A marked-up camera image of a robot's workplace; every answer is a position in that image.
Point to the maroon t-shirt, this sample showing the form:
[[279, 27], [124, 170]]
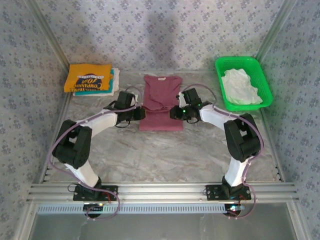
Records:
[[162, 87]]

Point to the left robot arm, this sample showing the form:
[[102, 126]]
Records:
[[85, 175]]

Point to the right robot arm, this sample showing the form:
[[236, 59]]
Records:
[[237, 172]]

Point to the crumpled white t-shirt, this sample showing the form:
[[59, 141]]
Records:
[[240, 87]]

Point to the yellow printed folded t-shirt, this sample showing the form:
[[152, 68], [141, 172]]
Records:
[[85, 75]]

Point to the green plastic basket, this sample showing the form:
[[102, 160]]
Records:
[[260, 72]]

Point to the black controller board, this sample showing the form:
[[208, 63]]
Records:
[[233, 209], [93, 208]]

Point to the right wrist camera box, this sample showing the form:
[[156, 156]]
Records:
[[191, 97]]

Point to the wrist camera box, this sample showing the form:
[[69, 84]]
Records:
[[126, 99], [191, 97]]

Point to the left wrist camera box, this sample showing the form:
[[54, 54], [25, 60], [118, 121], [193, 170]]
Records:
[[126, 99]]

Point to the wide aluminium base rail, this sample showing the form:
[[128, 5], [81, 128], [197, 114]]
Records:
[[162, 192]]

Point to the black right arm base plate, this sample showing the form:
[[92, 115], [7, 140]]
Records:
[[215, 193]]

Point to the aluminium frame rail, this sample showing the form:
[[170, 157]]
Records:
[[50, 140], [273, 152]]

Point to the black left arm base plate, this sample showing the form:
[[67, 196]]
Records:
[[80, 196]]

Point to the aluminium corner post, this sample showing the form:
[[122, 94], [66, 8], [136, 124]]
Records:
[[47, 37], [275, 30]]

